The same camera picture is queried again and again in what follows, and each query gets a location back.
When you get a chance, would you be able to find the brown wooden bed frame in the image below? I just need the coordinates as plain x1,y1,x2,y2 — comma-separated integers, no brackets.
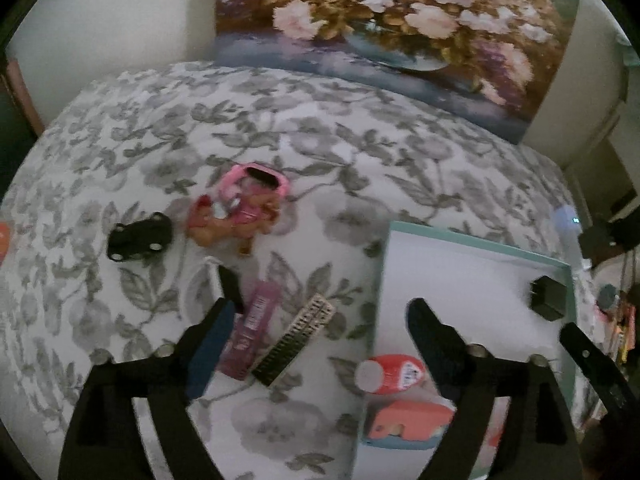
0,57,46,136

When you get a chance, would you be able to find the brown doll pink dress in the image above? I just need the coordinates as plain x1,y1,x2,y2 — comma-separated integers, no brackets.
187,190,281,256

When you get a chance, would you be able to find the white and black device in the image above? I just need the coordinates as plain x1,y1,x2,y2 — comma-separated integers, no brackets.
202,256,247,313

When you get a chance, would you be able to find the pink lip gloss tube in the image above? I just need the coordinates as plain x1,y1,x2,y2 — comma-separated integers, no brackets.
217,282,279,379

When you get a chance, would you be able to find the white power strip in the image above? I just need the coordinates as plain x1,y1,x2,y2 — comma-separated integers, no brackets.
552,205,593,273

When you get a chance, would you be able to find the black plugged-in power adapter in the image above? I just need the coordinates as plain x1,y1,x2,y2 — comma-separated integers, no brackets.
580,217,640,261

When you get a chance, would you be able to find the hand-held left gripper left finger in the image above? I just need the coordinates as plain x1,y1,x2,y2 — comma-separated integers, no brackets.
57,297,237,480

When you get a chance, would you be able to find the black charger block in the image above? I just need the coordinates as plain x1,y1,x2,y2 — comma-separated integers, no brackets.
529,275,569,322

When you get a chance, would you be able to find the pink smartwatch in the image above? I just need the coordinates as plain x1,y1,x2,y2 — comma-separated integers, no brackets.
217,162,292,211

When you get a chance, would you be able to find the coral bottle white cap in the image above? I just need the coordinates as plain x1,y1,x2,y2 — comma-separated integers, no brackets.
354,354,427,397

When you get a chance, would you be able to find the floral painting canvas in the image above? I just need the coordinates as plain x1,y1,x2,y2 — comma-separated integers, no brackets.
212,0,583,146

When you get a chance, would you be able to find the gold patterned rectangular box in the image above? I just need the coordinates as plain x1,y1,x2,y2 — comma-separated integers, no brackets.
250,294,335,387

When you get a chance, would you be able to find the grey floral blanket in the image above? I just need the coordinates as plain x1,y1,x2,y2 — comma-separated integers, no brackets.
0,60,581,480

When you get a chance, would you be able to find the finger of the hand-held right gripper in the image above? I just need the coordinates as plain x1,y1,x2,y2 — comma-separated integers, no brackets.
559,322,632,413

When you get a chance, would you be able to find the coral and blue case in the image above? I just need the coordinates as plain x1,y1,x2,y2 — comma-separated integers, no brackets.
362,399,457,449

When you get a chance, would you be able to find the pile of colourful stationery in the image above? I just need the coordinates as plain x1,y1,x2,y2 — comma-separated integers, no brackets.
595,292,640,366

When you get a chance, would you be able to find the black toy car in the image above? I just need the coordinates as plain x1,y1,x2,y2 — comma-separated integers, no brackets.
107,212,174,261

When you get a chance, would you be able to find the teal shallow cardboard box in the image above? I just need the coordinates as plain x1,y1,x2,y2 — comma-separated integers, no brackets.
350,220,576,480

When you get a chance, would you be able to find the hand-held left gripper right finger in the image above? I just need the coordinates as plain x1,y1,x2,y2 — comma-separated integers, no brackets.
406,297,583,480

